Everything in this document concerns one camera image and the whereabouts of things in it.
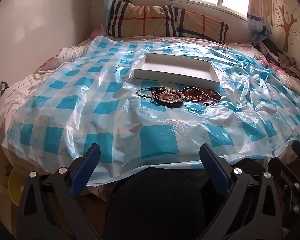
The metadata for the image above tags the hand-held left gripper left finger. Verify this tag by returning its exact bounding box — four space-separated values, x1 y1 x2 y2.
16 144 102 240

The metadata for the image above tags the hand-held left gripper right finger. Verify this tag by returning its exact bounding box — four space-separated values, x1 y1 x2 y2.
197 144 290 240

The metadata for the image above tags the amber bead bracelet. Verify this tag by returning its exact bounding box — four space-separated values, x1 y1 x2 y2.
181 87 204 101

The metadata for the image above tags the dark patterned bangle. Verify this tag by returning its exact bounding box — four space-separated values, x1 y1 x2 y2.
153 95 185 108

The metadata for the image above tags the peach pearl bead bracelet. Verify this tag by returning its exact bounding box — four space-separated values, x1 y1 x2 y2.
158 89 184 103

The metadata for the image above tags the white shallow cardboard box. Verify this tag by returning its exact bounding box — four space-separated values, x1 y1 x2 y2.
133 53 220 90

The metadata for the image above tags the blue checkered plastic sheet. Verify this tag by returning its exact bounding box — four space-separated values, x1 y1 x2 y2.
4 35 300 188

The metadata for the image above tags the brown bangle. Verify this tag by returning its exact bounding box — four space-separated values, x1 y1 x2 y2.
202 88 222 105

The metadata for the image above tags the yellow basin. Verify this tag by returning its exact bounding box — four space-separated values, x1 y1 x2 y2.
7 169 25 205

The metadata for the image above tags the thin metal bangle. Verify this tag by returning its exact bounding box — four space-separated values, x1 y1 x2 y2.
136 87 165 98

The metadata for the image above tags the pile of clothes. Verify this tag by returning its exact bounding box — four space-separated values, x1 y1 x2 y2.
255 36 300 85

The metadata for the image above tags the pink cloth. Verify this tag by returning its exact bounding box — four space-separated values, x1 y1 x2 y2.
91 29 107 39

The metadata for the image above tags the plaid pillow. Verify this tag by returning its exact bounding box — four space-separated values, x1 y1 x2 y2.
164 4 229 44
107 0 175 37

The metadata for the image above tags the tree wall decal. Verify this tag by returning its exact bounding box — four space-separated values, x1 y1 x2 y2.
274 0 300 53

